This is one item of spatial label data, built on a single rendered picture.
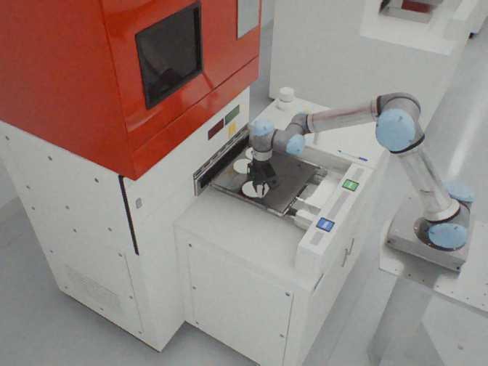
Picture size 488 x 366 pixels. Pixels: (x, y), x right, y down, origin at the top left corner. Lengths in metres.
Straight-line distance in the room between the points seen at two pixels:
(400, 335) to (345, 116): 1.15
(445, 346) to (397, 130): 1.52
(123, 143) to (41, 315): 1.56
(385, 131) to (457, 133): 2.78
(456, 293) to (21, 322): 2.13
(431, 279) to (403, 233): 0.19
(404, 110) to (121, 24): 0.85
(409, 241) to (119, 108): 1.17
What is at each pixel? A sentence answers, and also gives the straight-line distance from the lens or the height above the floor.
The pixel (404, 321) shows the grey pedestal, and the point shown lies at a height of 0.38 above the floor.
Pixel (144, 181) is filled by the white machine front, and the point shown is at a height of 1.14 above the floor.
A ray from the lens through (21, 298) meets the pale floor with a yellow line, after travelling 2.89.
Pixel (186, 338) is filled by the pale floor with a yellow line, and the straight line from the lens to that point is 2.52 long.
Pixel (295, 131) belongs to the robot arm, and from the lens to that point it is 1.66.
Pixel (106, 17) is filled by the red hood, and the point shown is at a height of 1.75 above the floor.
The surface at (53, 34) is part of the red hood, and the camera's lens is 1.39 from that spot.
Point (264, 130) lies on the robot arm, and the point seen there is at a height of 1.26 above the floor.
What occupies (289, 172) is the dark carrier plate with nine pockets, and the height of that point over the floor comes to 0.90.
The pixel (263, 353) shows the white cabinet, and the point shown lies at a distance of 2.24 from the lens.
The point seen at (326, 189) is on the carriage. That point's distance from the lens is 1.97.
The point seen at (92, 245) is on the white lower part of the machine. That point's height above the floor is 0.72.
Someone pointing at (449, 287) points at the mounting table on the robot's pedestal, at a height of 0.82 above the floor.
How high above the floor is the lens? 2.19
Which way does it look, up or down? 42 degrees down
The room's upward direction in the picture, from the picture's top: 1 degrees clockwise
